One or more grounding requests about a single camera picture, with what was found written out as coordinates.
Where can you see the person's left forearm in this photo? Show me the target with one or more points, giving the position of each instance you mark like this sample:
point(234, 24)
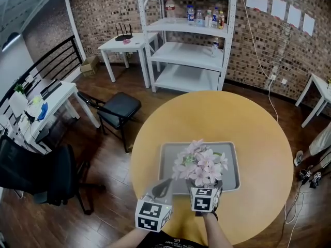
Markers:
point(126, 239)

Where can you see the small clear water bottle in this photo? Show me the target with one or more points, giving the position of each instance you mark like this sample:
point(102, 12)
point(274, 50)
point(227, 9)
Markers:
point(199, 18)

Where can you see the black device with marker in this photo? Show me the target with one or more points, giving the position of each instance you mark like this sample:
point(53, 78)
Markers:
point(305, 175)
point(316, 179)

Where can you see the black folding chair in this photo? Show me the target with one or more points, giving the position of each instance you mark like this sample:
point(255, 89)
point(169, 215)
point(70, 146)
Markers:
point(120, 108)

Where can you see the black router with antennas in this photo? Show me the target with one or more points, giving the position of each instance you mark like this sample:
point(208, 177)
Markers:
point(124, 37)

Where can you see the white drink bottle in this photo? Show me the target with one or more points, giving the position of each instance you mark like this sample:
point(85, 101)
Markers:
point(208, 19)

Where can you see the pink artificial flower bouquet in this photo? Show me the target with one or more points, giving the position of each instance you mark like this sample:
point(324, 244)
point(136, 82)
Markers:
point(204, 164)

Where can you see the person's black printed shirt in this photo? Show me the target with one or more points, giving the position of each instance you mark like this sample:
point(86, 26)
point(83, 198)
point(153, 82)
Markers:
point(178, 243)

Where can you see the white office desk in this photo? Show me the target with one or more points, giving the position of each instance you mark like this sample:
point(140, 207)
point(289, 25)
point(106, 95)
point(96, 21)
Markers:
point(63, 92)

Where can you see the small white table with router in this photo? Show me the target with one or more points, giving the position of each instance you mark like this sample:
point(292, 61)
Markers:
point(111, 46)

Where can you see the black flat device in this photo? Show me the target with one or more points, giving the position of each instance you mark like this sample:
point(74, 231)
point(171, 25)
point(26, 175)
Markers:
point(51, 89)

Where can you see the white wall socket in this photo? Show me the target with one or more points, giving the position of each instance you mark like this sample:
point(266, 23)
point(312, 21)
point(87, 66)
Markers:
point(273, 76)
point(284, 81)

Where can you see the white monitor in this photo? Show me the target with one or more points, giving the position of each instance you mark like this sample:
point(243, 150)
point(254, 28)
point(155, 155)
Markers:
point(18, 105)

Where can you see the black mesh office chair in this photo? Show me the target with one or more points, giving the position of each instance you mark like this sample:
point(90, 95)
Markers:
point(38, 169)

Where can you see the blue drink bottle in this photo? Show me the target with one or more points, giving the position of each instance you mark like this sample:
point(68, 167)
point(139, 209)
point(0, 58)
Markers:
point(215, 18)

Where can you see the small white side table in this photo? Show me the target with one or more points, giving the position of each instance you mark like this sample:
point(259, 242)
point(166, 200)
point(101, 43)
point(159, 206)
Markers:
point(319, 83)

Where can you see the cardboard box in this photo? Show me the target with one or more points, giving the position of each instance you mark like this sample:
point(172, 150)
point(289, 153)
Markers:
point(89, 66)

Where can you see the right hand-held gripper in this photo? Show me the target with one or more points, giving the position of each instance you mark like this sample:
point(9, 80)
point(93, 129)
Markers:
point(204, 200)

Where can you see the white metal shelf rack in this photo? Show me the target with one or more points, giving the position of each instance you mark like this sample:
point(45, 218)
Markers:
point(186, 55)

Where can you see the person's right forearm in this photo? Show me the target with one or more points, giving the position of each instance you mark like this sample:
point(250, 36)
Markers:
point(217, 232)

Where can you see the grey rectangular tray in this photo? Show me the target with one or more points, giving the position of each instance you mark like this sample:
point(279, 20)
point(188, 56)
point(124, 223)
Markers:
point(231, 169)

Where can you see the yellow drink bottle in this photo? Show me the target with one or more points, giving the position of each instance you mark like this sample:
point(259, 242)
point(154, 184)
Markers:
point(221, 21)

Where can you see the blue cloth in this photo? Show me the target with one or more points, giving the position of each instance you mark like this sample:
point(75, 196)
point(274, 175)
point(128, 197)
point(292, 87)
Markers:
point(43, 111)

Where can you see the clear bottle dark label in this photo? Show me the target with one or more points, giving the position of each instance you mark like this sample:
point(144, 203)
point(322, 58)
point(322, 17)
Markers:
point(215, 47)

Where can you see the small green potted plant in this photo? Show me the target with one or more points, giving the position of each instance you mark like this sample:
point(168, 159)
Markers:
point(19, 89)

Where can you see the pink small item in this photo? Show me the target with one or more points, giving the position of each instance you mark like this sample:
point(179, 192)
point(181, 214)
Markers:
point(126, 41)

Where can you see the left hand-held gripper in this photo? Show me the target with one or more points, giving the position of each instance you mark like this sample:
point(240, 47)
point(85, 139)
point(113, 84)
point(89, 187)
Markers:
point(152, 213)

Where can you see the black metal railing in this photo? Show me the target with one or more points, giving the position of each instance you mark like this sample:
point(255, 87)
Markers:
point(57, 58)

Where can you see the large clear bottle red label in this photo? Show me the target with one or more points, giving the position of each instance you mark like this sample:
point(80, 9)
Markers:
point(170, 9)

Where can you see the round yellow wooden table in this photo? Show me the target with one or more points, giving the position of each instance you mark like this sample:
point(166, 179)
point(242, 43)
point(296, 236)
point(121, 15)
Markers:
point(219, 115)

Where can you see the black pendant lamp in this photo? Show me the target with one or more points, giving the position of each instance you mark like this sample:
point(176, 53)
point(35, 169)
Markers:
point(10, 41)

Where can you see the white support post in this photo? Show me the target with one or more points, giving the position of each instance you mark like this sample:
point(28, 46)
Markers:
point(75, 22)

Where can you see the yellow-green desk item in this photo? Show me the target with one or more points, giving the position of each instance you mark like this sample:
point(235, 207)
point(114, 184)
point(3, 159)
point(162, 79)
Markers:
point(37, 100)

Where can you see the white sheet of paper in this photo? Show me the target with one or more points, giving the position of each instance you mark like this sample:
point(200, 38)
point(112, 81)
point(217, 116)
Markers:
point(256, 2)
point(294, 16)
point(308, 24)
point(278, 8)

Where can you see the bottle with blue label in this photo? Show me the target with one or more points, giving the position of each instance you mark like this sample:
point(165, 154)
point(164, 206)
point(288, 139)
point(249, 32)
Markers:
point(190, 15)

